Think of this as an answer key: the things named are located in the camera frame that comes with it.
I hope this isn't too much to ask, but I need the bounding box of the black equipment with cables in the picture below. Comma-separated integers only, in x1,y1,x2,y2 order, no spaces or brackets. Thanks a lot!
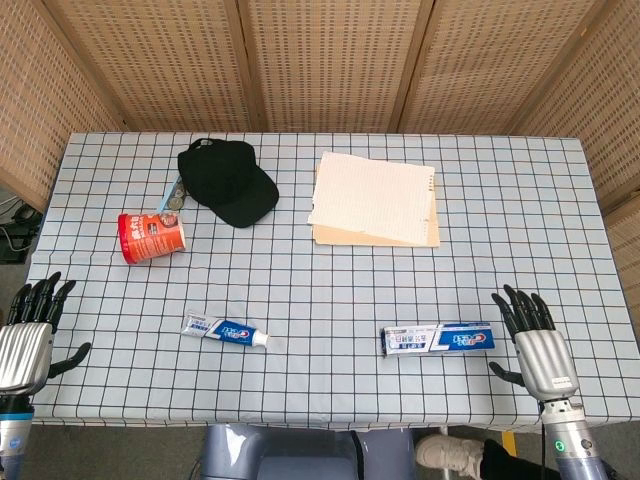
0,189,45,266

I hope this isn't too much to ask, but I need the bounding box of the white lined paper sheet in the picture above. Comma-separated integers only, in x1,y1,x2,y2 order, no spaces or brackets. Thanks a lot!
306,151,435,236

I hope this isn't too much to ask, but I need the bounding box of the woven bamboo folding screen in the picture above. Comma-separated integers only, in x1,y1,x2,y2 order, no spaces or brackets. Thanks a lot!
0,0,640,351

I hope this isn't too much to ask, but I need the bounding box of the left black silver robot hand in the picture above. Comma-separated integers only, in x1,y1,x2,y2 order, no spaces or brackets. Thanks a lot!
0,271,93,399

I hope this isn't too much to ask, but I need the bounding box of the red instant noodle cup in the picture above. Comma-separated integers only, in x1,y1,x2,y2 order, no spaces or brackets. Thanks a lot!
117,211,188,265

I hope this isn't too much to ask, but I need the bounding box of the blue white toothpaste tube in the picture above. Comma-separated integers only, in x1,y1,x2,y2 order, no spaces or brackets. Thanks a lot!
180,313,270,349

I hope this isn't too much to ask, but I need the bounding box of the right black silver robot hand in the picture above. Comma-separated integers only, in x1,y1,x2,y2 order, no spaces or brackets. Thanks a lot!
488,283,581,401

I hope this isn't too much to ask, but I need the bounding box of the blue card with coins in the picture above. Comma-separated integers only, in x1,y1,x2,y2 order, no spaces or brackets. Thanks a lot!
156,174,189,214

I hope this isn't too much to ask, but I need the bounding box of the blue white toothpaste box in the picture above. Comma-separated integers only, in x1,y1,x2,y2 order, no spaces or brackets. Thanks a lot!
382,322,495,357

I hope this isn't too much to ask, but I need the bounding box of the black trouser leg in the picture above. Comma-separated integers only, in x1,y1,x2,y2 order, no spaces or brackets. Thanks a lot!
479,438,561,480

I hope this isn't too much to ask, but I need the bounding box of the grey-blue robot torso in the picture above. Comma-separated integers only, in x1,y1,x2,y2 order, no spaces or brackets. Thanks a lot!
199,424,416,480

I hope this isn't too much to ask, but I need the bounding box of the white sneaker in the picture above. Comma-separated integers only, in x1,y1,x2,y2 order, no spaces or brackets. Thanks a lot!
416,433,485,479

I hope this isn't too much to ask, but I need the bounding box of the black baseball cap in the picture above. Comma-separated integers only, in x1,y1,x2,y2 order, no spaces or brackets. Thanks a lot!
177,138,280,230

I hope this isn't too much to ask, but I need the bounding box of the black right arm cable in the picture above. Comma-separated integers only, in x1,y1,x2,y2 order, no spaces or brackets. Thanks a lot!
538,402,550,454

